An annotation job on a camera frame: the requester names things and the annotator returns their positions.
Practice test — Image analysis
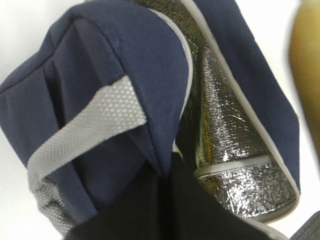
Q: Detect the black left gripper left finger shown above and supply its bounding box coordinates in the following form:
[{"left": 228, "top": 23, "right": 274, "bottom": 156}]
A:
[{"left": 58, "top": 152, "right": 253, "bottom": 240}]

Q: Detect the navy blue lunch bag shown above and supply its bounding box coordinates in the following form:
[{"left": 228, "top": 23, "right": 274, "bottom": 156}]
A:
[{"left": 0, "top": 0, "right": 300, "bottom": 240}]

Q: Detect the brown bread loaf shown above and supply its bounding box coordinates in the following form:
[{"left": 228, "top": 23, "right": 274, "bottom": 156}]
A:
[{"left": 288, "top": 0, "right": 320, "bottom": 157}]

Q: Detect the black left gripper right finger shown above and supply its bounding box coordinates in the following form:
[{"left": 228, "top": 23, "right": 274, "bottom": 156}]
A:
[{"left": 290, "top": 211, "right": 320, "bottom": 240}]

